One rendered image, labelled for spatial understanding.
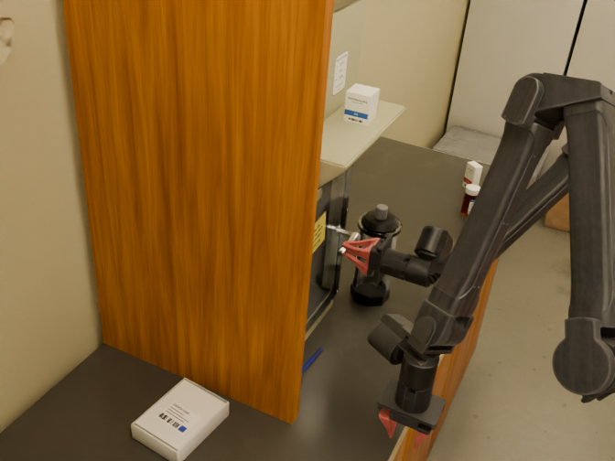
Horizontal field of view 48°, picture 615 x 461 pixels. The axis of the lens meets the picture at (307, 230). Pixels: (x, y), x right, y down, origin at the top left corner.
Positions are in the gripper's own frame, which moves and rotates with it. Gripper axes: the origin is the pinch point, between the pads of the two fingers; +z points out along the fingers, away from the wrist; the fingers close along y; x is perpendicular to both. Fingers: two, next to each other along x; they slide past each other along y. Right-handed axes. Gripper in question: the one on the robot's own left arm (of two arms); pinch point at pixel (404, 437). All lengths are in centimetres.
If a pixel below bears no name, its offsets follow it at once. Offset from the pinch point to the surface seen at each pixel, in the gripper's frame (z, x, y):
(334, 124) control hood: -41, -29, 31
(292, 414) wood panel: 13.4, -5.9, 24.4
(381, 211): -10, -54, 27
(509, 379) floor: 111, -150, -10
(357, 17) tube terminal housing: -57, -42, 34
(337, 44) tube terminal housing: -54, -34, 34
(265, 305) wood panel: -12.2, -6.1, 31.7
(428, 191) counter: 17, -118, 31
